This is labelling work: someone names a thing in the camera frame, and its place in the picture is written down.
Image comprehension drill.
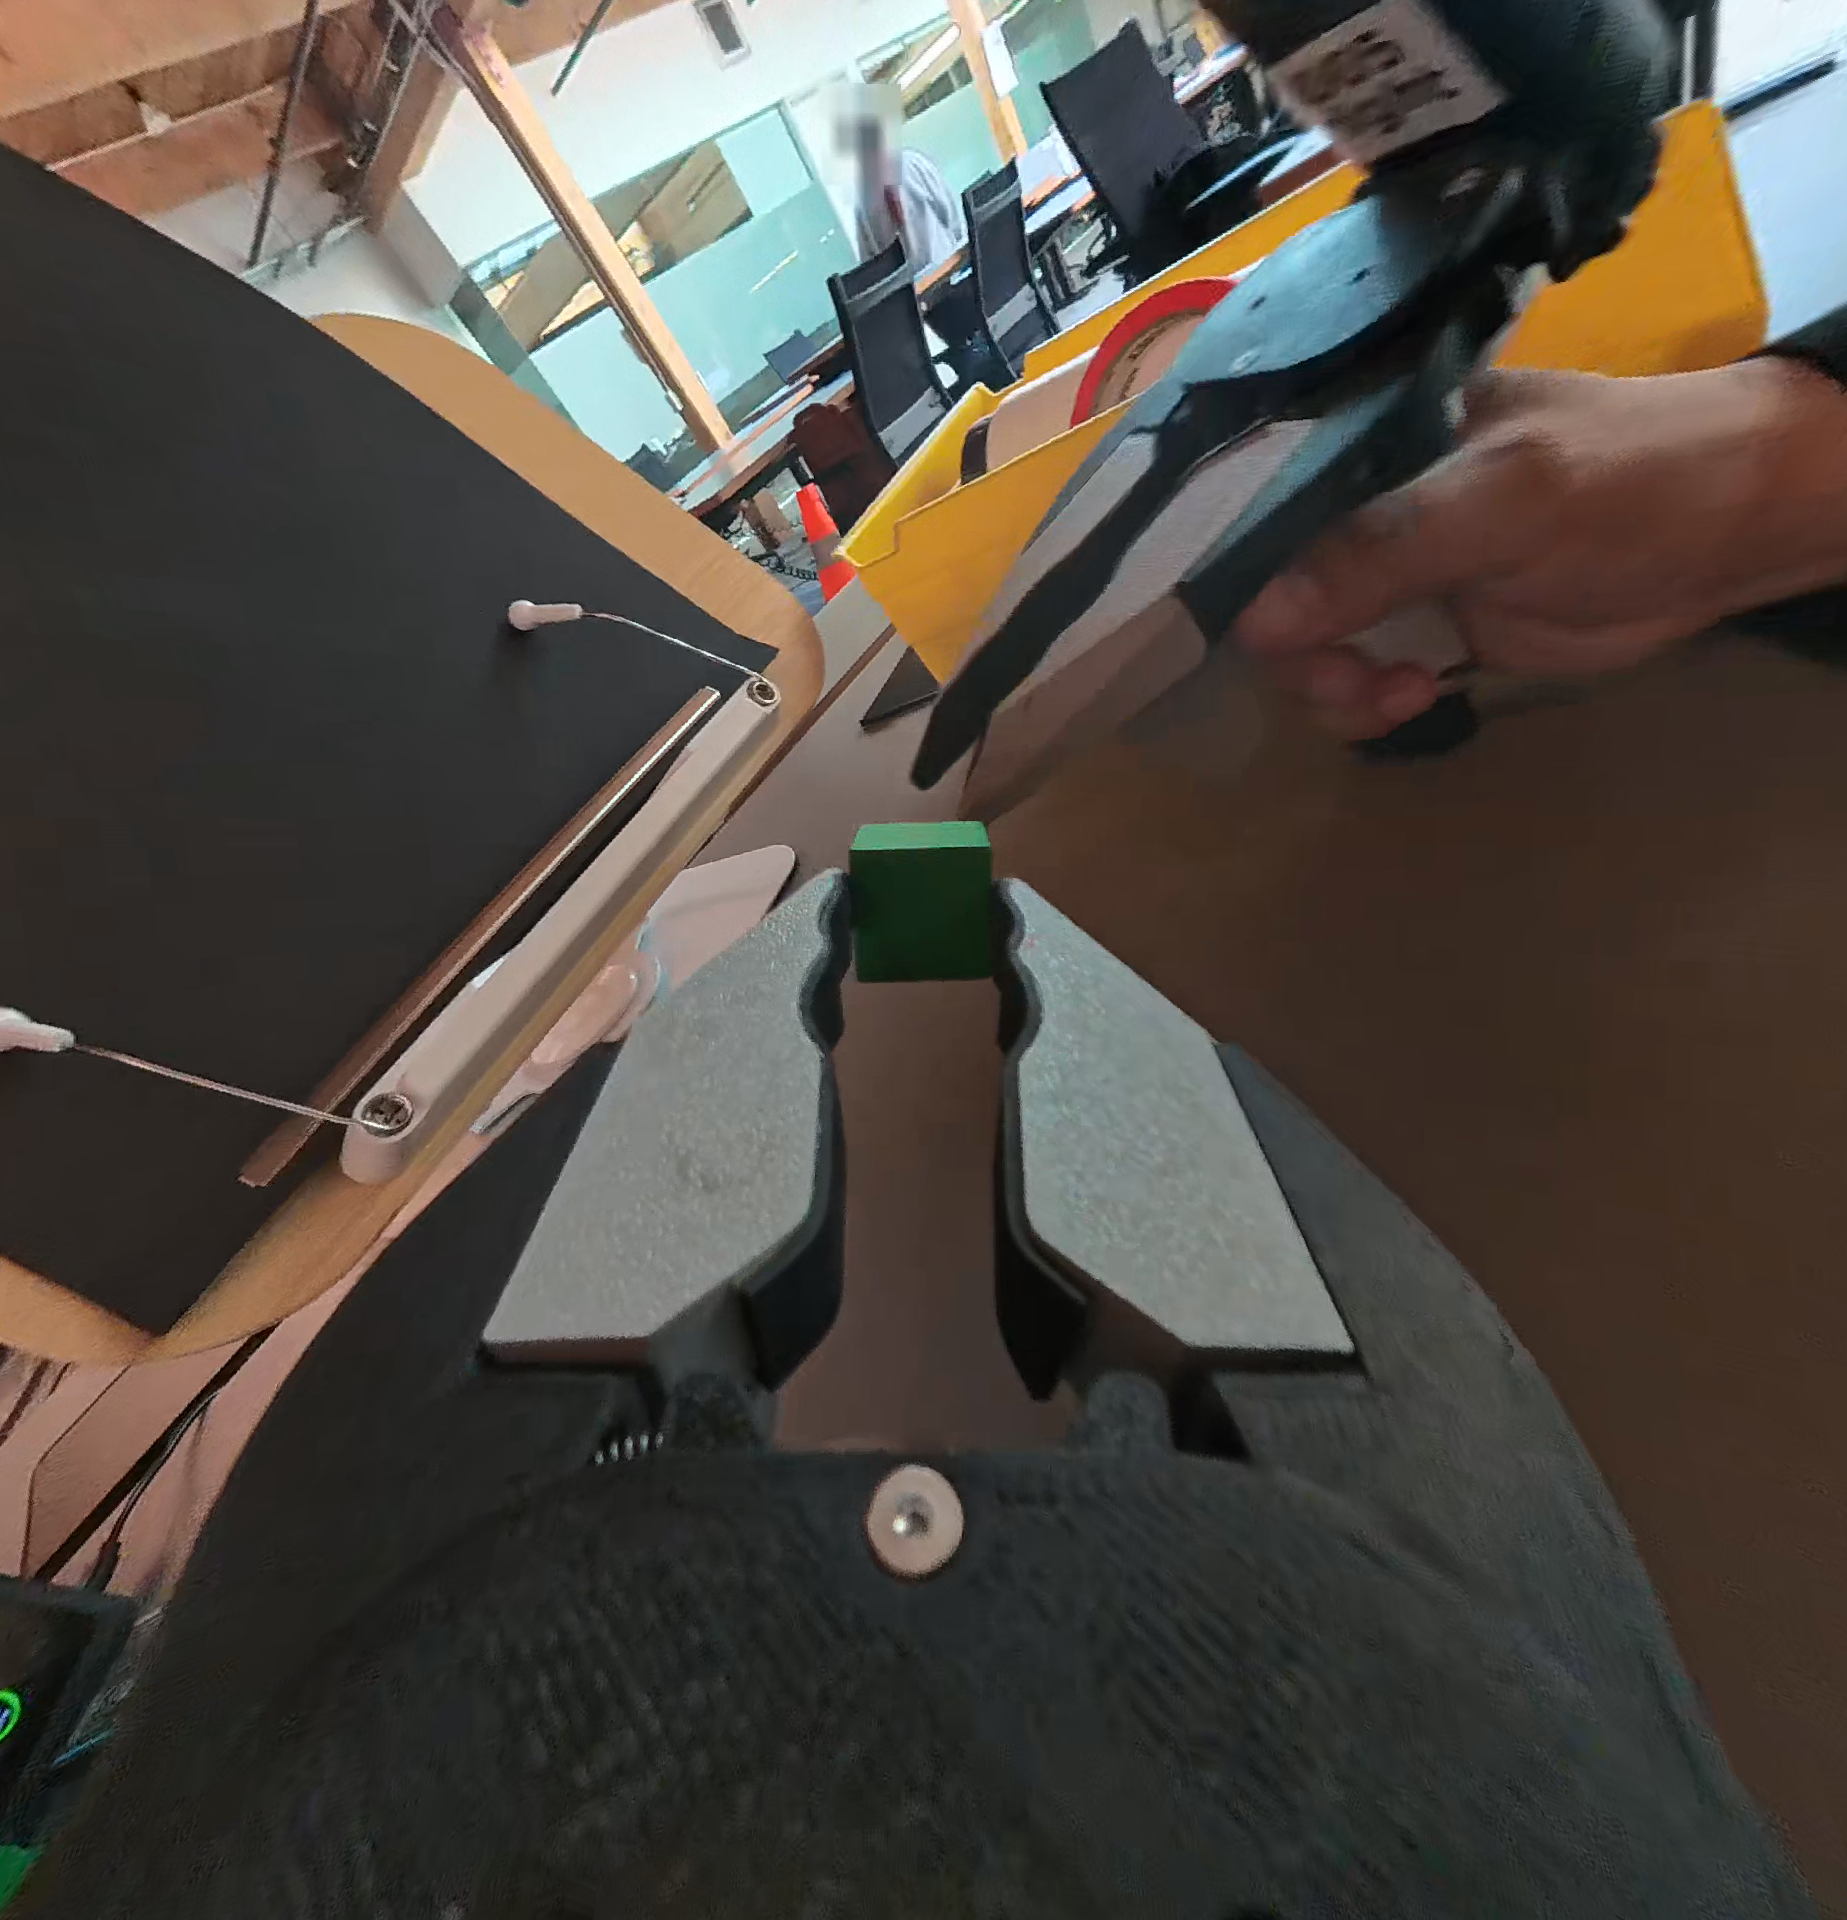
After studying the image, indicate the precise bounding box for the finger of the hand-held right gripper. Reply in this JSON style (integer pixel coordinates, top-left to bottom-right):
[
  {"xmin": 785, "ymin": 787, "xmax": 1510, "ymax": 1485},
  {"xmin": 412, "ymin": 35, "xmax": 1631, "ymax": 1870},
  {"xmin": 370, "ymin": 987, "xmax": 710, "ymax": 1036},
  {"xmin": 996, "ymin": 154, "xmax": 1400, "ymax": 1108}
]
[{"xmin": 913, "ymin": 392, "xmax": 1323, "ymax": 821}]

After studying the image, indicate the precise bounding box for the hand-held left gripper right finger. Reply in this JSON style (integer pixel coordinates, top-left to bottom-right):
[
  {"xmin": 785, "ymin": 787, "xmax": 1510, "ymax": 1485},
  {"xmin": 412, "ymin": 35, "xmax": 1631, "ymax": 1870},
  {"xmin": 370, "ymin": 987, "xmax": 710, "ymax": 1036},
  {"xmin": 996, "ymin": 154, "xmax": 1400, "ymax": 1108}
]
[{"xmin": 993, "ymin": 877, "xmax": 1362, "ymax": 1405}]

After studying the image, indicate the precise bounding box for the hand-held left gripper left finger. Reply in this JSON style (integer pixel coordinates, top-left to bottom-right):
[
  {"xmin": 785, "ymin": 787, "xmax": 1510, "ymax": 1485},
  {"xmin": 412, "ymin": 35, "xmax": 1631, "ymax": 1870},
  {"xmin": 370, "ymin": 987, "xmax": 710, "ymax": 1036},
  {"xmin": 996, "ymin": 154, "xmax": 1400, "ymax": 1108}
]
[{"xmin": 483, "ymin": 871, "xmax": 855, "ymax": 1388}]

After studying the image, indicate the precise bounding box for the yellow storage bin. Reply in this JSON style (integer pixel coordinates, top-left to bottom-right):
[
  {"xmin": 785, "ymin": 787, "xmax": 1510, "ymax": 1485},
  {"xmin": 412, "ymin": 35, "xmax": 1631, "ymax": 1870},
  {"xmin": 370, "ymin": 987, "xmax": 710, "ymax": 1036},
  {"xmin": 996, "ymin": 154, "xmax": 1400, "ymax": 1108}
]
[{"xmin": 840, "ymin": 97, "xmax": 1772, "ymax": 688}]

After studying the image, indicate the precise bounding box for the green block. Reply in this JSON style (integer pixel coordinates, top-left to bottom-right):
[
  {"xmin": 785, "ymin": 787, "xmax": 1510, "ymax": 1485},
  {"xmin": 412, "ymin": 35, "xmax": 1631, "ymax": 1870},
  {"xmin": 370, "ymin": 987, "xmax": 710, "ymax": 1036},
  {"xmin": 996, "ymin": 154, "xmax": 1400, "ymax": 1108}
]
[{"xmin": 848, "ymin": 820, "xmax": 997, "ymax": 987}]

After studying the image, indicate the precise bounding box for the person's right forearm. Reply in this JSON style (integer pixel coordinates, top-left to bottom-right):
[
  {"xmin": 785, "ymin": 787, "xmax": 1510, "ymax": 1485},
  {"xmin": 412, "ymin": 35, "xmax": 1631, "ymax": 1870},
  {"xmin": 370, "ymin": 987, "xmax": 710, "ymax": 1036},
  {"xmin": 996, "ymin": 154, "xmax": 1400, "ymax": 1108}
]
[{"xmin": 1740, "ymin": 306, "xmax": 1847, "ymax": 668}]

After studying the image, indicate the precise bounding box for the red tape roll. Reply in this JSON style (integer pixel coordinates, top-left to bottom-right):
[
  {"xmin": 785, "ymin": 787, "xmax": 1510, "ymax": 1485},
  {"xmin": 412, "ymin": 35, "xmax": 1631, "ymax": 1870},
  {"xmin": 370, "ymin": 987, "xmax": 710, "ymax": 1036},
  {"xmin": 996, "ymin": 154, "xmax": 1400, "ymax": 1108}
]
[{"xmin": 1072, "ymin": 277, "xmax": 1257, "ymax": 432}]

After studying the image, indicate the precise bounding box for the black flat plate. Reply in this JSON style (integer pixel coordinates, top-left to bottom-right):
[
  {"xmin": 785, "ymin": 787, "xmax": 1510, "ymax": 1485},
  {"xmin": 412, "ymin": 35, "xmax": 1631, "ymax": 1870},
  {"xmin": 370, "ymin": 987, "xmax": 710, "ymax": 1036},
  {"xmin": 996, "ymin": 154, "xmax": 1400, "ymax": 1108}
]
[{"xmin": 858, "ymin": 630, "xmax": 950, "ymax": 734}]

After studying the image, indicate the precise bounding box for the silver clamp bar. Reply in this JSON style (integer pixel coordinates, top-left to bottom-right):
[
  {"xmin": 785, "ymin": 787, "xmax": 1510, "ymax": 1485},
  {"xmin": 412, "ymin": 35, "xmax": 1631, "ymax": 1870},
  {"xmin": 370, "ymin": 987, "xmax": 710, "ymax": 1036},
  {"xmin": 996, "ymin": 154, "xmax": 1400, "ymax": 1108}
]
[{"xmin": 240, "ymin": 682, "xmax": 786, "ymax": 1190}]

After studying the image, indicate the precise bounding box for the black office chair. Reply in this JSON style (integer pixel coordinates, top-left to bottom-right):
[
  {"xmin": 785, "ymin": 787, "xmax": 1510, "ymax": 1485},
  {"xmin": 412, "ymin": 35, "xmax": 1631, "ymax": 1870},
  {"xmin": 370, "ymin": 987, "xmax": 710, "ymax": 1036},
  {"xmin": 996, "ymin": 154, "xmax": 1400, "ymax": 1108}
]
[
  {"xmin": 1039, "ymin": 22, "xmax": 1213, "ymax": 275},
  {"xmin": 960, "ymin": 163, "xmax": 1062, "ymax": 358},
  {"xmin": 827, "ymin": 232, "xmax": 958, "ymax": 470}
]

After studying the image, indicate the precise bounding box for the orange traffic cone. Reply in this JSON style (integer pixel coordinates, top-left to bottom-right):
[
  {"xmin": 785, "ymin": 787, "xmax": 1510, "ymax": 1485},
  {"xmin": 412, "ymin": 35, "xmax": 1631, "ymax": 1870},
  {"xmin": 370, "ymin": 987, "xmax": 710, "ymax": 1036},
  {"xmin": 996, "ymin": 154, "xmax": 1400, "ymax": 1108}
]
[{"xmin": 797, "ymin": 482, "xmax": 855, "ymax": 607}]

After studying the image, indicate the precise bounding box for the black board with wooden edge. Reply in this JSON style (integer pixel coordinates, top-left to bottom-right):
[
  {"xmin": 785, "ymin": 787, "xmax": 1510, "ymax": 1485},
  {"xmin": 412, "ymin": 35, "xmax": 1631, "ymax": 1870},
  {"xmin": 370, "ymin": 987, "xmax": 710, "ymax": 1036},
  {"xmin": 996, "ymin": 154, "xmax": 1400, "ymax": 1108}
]
[{"xmin": 0, "ymin": 128, "xmax": 832, "ymax": 1367}]

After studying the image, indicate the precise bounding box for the wire clip with white tip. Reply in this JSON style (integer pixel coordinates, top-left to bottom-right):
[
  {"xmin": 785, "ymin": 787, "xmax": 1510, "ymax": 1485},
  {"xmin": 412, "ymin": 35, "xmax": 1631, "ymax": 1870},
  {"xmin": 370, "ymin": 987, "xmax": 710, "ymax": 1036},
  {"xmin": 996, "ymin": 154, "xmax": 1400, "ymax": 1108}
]
[
  {"xmin": 507, "ymin": 594, "xmax": 785, "ymax": 711},
  {"xmin": 0, "ymin": 1008, "xmax": 417, "ymax": 1138}
]

